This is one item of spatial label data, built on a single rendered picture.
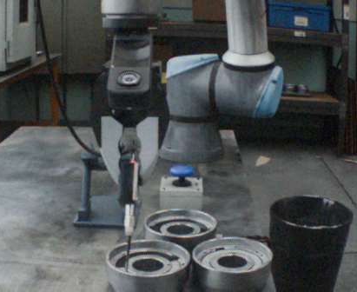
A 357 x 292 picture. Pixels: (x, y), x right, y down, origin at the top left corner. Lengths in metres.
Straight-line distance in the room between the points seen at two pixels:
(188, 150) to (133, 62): 0.62
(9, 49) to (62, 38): 1.71
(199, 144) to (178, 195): 0.32
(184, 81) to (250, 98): 0.15
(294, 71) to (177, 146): 3.64
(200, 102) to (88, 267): 0.56
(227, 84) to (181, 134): 0.16
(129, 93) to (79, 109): 4.29
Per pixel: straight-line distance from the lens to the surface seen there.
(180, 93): 1.20
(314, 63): 4.83
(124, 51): 0.63
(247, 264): 0.70
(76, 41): 4.55
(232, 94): 1.16
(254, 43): 1.14
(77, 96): 4.85
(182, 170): 0.92
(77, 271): 0.74
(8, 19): 2.91
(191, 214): 0.84
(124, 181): 0.68
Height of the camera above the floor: 1.15
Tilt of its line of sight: 16 degrees down
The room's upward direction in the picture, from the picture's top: straight up
